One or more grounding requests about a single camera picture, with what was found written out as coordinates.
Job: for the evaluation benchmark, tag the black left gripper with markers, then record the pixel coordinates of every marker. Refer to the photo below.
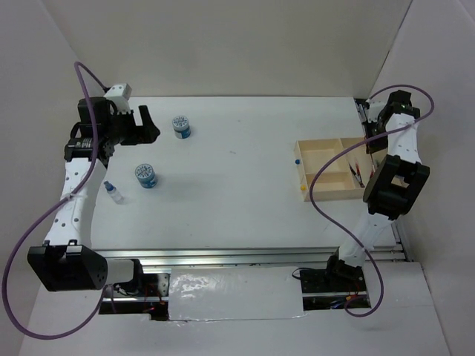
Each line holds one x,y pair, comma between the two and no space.
145,134

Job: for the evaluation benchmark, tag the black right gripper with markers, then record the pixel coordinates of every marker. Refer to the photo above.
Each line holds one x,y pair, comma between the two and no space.
376,145

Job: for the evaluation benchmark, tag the purple gel pen clear cap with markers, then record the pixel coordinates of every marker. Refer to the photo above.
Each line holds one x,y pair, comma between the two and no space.
359,181

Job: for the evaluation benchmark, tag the red ballpoint pen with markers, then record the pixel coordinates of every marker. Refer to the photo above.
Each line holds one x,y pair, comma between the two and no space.
373,167

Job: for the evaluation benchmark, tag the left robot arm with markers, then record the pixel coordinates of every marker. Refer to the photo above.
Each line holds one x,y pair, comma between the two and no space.
65,261

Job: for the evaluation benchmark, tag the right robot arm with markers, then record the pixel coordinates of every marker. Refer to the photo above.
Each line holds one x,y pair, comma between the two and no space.
393,188

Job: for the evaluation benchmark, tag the cream compartment tray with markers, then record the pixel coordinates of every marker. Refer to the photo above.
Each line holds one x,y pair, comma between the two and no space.
336,182

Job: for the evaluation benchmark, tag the small glue bottle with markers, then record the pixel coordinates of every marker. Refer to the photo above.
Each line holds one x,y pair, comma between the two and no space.
113,193

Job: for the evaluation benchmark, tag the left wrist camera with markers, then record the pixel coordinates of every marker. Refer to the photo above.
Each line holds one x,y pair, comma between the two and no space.
119,94

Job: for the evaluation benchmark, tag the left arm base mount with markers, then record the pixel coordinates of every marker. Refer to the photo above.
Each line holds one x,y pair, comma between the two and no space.
144,293

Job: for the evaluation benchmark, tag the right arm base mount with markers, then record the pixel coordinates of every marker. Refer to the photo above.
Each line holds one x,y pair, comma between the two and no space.
323,292

